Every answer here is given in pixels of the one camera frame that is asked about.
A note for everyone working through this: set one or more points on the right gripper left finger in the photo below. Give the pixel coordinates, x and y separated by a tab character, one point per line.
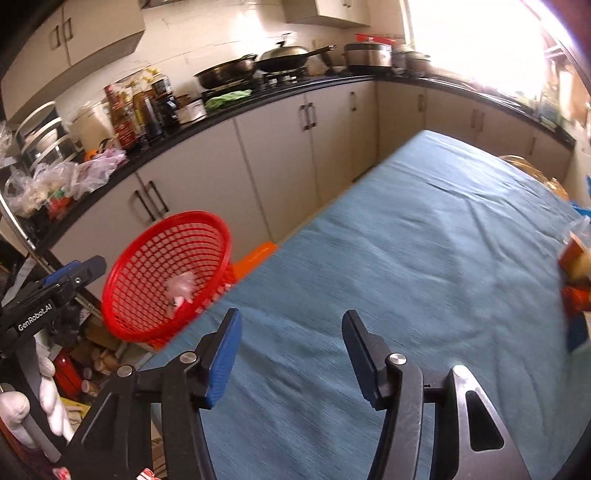
114	439

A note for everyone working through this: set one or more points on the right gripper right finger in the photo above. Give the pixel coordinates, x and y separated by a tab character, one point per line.
470	440

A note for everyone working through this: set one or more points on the clear plastic cup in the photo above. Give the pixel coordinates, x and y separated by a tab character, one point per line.
578	229

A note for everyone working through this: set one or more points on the left hand white glove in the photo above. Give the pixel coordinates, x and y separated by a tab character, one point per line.
15	407

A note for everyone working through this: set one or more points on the red plastic basket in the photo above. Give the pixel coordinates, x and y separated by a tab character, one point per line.
134	296

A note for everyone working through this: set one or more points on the pink white plastic bag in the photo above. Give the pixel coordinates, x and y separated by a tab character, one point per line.
75	180

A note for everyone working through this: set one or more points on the red label sauce bottle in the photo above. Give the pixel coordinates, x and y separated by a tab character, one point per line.
121	121

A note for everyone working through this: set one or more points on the white electric kettle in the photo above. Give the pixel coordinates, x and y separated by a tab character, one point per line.
92	125

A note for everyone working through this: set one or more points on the blue table cloth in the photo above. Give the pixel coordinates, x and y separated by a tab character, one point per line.
447	252

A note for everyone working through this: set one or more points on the dark soy sauce bottle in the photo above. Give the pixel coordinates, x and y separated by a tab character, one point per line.
145	114

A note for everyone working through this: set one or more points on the black vinegar bottle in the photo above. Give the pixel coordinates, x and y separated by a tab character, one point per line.
166	102

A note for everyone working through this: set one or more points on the white small box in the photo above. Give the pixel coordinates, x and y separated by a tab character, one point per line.
191	112

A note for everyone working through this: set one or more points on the green cloth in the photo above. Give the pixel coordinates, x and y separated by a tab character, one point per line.
225	99

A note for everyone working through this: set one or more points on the black frying pan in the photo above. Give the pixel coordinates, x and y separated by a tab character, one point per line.
226	73

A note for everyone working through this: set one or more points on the silver rice cooker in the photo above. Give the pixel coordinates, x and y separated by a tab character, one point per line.
370	53

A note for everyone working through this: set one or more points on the black wok with handle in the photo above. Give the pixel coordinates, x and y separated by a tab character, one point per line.
286	58

